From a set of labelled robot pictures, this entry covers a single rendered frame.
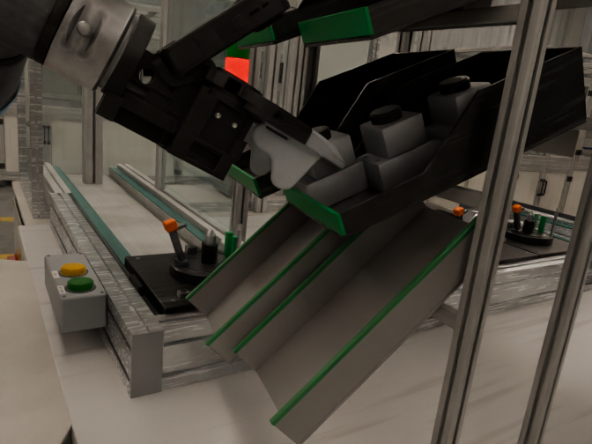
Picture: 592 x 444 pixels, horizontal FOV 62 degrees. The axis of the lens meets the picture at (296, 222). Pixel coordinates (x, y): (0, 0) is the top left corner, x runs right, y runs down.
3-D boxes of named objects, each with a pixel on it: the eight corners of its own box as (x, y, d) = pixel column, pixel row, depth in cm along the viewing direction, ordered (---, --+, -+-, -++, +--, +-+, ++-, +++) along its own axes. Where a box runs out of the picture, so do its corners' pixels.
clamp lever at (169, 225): (178, 262, 86) (165, 224, 82) (173, 259, 87) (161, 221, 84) (196, 255, 87) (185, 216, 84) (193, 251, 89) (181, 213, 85)
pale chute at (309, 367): (299, 447, 45) (270, 424, 43) (256, 371, 57) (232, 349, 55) (507, 240, 48) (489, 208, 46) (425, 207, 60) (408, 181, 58)
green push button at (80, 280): (69, 299, 78) (69, 286, 77) (65, 289, 81) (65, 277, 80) (96, 295, 80) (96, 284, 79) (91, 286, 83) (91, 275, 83)
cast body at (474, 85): (456, 159, 49) (444, 91, 46) (427, 154, 53) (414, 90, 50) (517, 129, 51) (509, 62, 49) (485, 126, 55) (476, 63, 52)
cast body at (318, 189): (314, 214, 47) (292, 145, 45) (297, 203, 51) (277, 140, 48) (387, 180, 49) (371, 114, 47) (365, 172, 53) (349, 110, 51)
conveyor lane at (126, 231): (162, 372, 77) (165, 314, 74) (73, 225, 145) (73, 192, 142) (312, 340, 92) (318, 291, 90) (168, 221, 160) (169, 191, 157)
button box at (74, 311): (60, 334, 77) (60, 298, 75) (44, 284, 94) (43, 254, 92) (107, 327, 81) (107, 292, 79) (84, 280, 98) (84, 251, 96)
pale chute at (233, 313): (231, 366, 57) (205, 344, 55) (206, 316, 69) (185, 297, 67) (400, 203, 60) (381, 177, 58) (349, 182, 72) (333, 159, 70)
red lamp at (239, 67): (230, 82, 100) (232, 57, 99) (219, 81, 104) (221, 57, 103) (251, 85, 103) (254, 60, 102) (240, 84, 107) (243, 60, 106)
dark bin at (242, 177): (260, 199, 54) (237, 135, 51) (229, 176, 65) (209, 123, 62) (464, 109, 61) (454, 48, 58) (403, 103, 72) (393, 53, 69)
